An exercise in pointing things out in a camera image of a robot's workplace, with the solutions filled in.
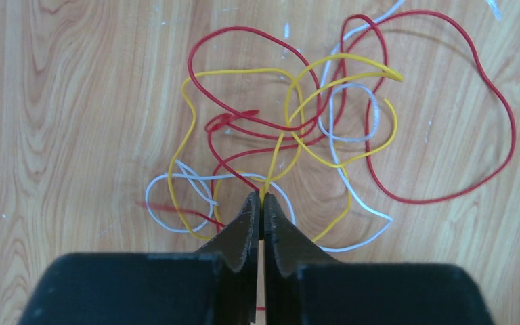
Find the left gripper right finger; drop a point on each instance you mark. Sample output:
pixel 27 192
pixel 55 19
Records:
pixel 306 285

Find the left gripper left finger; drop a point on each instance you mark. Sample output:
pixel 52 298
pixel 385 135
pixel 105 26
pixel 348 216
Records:
pixel 216 284

